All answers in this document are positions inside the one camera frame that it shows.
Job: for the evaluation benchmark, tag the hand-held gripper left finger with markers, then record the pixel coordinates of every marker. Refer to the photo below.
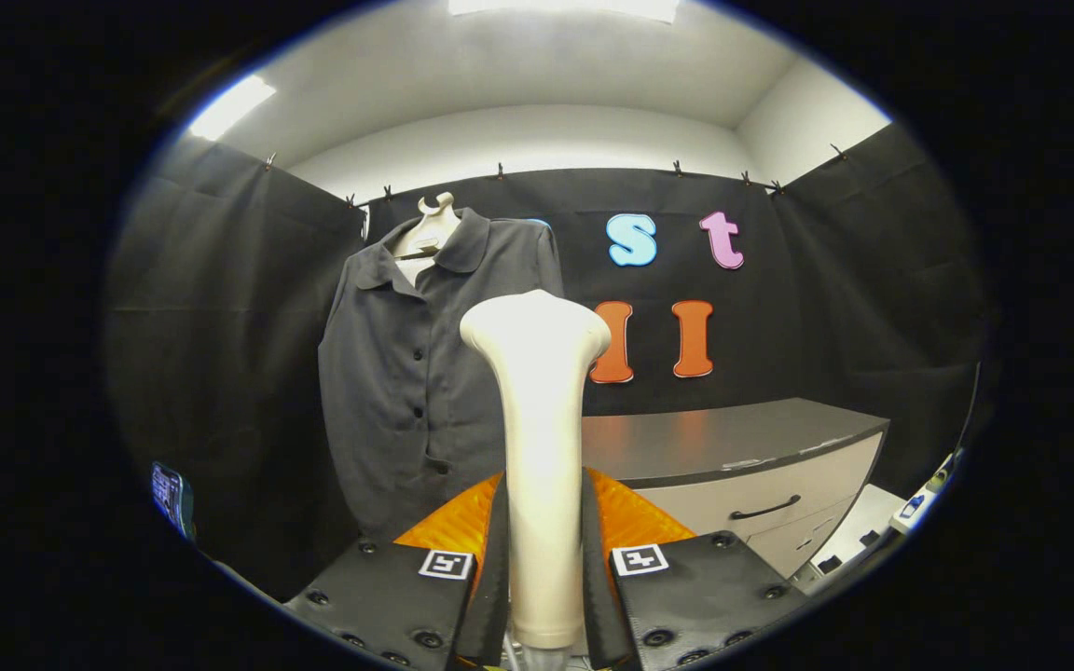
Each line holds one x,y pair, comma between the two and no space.
490,606

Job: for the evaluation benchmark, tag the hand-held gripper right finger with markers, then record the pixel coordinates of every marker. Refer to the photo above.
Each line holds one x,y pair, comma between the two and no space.
598,606

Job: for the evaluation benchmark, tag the dark grey button shirt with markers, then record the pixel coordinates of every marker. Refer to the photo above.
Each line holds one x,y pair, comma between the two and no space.
388,391

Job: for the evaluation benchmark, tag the cream garment hanger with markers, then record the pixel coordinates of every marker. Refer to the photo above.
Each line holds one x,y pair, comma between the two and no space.
434,228

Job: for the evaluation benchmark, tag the grey top drawer cabinet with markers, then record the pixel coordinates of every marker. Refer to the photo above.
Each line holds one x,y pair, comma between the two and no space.
714,438

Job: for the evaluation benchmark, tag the white side table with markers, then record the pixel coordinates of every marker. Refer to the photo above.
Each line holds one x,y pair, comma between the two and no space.
863,522

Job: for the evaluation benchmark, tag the smartphone with lit screen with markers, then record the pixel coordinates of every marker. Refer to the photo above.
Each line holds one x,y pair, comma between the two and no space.
169,494

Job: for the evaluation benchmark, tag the black backdrop cloth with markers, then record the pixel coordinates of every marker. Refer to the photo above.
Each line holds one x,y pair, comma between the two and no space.
826,308

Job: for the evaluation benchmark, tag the row of black cloth clips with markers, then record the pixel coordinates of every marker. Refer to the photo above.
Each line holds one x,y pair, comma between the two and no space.
500,171

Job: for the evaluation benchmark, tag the narrow ceiling light panel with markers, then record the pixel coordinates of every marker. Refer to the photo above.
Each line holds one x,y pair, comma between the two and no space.
229,107

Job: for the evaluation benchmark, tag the large ceiling light panel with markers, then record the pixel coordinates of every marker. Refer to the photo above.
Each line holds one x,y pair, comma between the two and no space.
565,7

